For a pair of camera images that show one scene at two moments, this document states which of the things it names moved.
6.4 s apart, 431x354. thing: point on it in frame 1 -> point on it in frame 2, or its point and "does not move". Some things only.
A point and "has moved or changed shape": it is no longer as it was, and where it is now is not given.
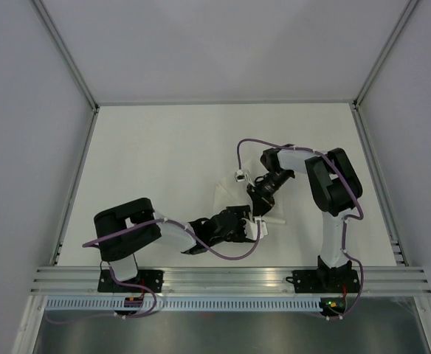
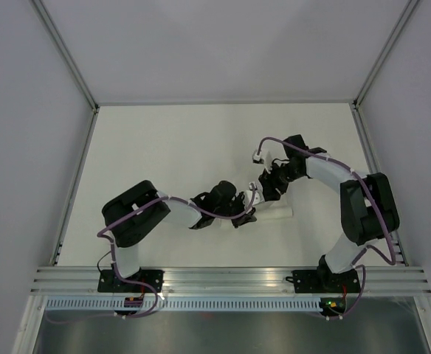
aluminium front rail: x=371 y=280 does not move
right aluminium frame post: x=404 y=17 does not move
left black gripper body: x=238 y=234 -> x=235 y=209
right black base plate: x=325 y=281 does not move
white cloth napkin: x=229 y=193 has moved or changed shape
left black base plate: x=151 y=279 does not move
